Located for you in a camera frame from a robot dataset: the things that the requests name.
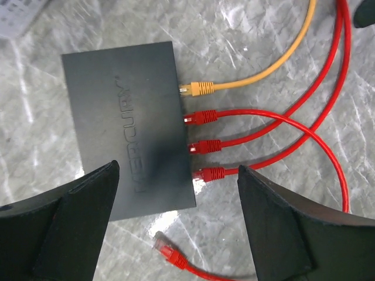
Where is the red ethernet cable bottom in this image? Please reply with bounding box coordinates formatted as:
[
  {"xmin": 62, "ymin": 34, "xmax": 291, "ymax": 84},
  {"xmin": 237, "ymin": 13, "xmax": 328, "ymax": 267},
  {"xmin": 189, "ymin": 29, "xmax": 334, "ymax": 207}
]
[{"xmin": 192, "ymin": 0, "xmax": 352, "ymax": 186}]

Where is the black Mercury network switch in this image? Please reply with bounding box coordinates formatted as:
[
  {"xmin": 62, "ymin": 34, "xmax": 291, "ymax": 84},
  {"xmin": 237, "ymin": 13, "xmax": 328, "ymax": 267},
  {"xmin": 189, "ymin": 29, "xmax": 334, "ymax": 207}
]
[{"xmin": 62, "ymin": 42, "xmax": 196, "ymax": 221}]

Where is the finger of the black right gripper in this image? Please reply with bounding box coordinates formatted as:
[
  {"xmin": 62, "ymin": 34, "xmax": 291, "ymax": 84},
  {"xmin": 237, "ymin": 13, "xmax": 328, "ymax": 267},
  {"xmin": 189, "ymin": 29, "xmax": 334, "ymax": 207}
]
[{"xmin": 353, "ymin": 0, "xmax": 375, "ymax": 28}]

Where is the red ethernet cable top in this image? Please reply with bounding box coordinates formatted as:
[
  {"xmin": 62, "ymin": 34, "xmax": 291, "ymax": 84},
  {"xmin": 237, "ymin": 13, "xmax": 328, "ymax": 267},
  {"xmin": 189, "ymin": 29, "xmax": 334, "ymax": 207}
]
[{"xmin": 183, "ymin": 109, "xmax": 350, "ymax": 281}]

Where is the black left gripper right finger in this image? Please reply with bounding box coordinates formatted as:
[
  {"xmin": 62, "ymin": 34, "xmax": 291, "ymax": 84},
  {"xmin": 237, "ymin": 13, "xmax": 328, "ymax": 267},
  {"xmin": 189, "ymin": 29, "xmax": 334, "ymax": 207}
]
[{"xmin": 238, "ymin": 166, "xmax": 374, "ymax": 280}]

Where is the white paper label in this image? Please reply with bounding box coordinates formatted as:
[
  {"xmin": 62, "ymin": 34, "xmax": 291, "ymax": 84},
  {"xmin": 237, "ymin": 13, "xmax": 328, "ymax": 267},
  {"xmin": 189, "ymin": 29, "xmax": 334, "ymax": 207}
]
[{"xmin": 0, "ymin": 0, "xmax": 49, "ymax": 39}]

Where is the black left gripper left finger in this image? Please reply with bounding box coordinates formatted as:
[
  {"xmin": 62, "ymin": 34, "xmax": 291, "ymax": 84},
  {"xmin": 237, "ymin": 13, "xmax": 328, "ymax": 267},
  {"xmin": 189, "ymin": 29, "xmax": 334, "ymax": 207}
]
[{"xmin": 1, "ymin": 160, "xmax": 120, "ymax": 280}]

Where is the yellow ethernet cable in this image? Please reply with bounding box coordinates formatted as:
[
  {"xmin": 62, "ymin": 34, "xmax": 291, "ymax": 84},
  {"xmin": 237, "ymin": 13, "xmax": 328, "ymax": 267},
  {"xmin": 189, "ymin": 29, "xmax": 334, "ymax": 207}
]
[{"xmin": 179, "ymin": 0, "xmax": 318, "ymax": 98}]

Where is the red ethernet cable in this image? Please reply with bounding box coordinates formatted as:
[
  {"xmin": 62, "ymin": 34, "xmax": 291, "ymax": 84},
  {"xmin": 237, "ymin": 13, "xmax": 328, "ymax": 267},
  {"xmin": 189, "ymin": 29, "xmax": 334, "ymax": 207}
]
[
  {"xmin": 192, "ymin": 0, "xmax": 352, "ymax": 186},
  {"xmin": 187, "ymin": 0, "xmax": 344, "ymax": 155},
  {"xmin": 183, "ymin": 109, "xmax": 350, "ymax": 281}
]

